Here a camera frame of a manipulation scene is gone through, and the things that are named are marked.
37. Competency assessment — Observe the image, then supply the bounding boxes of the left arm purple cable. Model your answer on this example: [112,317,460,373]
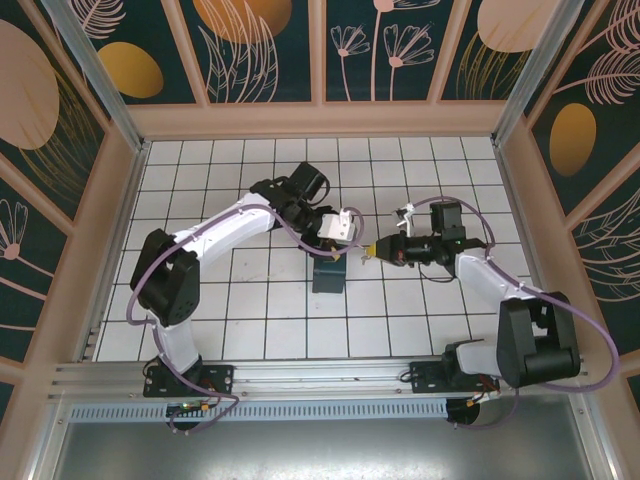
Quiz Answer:
[125,204,364,436]

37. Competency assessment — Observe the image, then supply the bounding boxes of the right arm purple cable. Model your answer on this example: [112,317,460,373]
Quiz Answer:
[407,195,621,432]

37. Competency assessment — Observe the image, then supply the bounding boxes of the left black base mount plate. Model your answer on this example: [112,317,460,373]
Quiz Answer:
[143,364,236,399]

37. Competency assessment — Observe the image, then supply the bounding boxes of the aluminium side rail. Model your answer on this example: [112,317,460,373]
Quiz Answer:
[492,142,569,354]
[79,141,151,362]

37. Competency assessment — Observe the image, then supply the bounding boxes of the grey metal sheet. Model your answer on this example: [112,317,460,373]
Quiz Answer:
[34,418,609,480]

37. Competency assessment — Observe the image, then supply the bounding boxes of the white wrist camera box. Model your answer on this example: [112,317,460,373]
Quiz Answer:
[391,202,416,236]
[314,207,362,246]

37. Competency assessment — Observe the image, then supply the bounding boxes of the grey slotted cable duct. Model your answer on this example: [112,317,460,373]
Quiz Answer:
[69,399,450,422]

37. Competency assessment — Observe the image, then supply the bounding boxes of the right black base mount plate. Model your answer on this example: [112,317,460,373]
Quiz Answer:
[408,360,501,397]

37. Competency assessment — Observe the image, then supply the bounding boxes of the blue starry night tin box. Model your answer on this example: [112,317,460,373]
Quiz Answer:
[311,252,348,295]

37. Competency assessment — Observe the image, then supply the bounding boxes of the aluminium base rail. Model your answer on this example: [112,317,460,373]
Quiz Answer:
[47,353,596,401]

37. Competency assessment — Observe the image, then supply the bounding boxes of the aluminium frame post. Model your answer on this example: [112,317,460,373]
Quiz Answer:
[491,0,576,147]
[40,0,152,154]

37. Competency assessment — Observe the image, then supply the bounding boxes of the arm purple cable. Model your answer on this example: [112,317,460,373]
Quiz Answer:
[125,204,364,436]
[407,195,621,432]

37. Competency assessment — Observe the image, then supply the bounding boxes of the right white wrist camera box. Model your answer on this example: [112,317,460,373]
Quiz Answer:
[391,202,416,236]

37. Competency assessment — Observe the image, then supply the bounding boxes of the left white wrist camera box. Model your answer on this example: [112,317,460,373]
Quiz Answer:
[314,207,362,246]

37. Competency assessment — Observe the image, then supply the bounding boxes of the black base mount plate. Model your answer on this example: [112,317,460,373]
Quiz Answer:
[143,364,236,399]
[408,360,501,397]

